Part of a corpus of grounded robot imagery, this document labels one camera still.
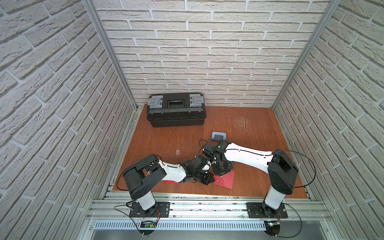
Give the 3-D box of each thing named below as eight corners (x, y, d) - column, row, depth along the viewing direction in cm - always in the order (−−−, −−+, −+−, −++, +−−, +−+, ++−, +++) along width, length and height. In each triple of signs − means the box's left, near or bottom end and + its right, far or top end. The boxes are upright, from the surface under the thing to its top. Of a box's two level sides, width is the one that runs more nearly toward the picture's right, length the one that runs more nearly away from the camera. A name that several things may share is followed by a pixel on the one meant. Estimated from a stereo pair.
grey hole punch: (210, 140, 103) (211, 137, 99) (211, 134, 106) (211, 131, 103) (225, 142, 102) (226, 138, 99) (225, 135, 105) (226, 132, 102)
